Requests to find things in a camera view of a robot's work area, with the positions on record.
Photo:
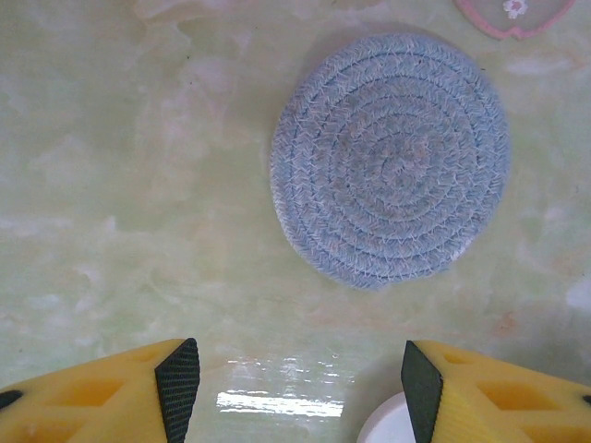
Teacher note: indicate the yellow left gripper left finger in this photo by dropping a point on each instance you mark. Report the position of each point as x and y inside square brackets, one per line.
[92, 406]

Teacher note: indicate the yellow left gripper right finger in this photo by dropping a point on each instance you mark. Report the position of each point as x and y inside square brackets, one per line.
[508, 406]

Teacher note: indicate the blue woven round coaster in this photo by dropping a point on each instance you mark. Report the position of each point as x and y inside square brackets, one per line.
[392, 161]

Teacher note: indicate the pink flower shaped coaster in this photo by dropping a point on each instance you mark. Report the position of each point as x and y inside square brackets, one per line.
[531, 20]

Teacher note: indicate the white plastic tray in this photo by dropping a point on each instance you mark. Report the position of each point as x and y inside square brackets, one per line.
[383, 422]

